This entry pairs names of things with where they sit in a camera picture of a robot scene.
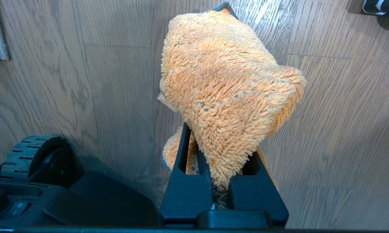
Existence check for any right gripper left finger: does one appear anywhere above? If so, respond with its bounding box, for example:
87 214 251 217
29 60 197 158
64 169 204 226
160 123 214 227

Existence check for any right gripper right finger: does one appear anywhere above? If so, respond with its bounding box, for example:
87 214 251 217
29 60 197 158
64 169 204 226
227 151 289 227

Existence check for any orange microfibre cloth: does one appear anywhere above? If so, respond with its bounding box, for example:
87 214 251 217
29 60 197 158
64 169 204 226
157 2 307 191

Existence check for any black and white object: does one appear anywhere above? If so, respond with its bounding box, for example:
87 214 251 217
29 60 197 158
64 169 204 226
362 0 389 15

